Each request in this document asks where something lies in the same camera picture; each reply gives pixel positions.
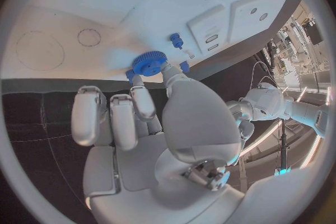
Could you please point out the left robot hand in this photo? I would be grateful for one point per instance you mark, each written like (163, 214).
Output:
(240, 111)

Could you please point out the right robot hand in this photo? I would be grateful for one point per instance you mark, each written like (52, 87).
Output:
(199, 119)

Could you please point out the blue gear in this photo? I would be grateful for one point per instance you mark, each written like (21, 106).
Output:
(147, 62)

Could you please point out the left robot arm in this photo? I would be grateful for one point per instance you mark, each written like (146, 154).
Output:
(273, 102)

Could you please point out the blue plug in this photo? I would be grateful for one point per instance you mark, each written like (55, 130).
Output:
(184, 66)

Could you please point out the black stand pole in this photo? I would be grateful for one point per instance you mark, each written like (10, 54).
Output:
(284, 144)

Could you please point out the blue peg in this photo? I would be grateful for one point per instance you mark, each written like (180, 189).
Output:
(176, 39)

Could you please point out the workshop rack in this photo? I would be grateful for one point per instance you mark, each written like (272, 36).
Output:
(301, 49)

